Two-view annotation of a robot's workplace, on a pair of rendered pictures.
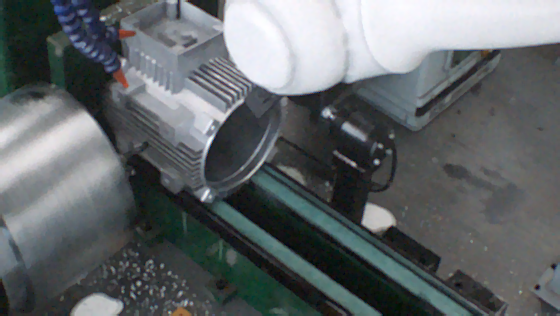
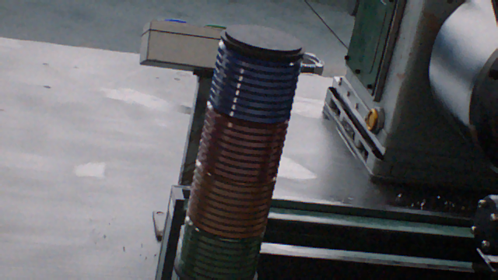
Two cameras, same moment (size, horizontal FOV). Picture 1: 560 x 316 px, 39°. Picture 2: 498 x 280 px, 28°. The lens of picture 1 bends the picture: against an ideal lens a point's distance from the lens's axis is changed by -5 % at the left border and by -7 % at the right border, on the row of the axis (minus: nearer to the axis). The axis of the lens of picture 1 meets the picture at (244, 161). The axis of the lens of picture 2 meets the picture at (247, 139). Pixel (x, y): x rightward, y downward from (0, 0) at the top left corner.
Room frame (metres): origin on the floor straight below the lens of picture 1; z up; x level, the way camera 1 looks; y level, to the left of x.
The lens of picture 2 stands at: (1.19, -1.08, 1.41)
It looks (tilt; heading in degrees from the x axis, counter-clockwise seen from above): 21 degrees down; 125
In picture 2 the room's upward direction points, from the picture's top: 12 degrees clockwise
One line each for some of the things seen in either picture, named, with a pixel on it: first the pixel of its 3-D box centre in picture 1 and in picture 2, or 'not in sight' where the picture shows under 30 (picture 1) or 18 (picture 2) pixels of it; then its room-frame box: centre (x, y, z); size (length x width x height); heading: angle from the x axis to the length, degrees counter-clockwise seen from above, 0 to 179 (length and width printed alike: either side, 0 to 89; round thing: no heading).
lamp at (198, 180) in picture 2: not in sight; (232, 192); (0.79, -0.53, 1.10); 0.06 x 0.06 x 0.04
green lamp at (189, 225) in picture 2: not in sight; (220, 246); (0.79, -0.53, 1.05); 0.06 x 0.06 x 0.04
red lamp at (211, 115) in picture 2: not in sight; (243, 137); (0.79, -0.53, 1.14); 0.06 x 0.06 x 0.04
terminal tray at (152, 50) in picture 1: (175, 44); not in sight; (0.95, 0.11, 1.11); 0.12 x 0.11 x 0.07; 49
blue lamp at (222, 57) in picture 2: not in sight; (255, 78); (0.79, -0.53, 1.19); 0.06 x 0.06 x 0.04
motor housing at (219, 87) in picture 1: (193, 109); not in sight; (0.92, 0.08, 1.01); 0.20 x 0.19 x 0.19; 49
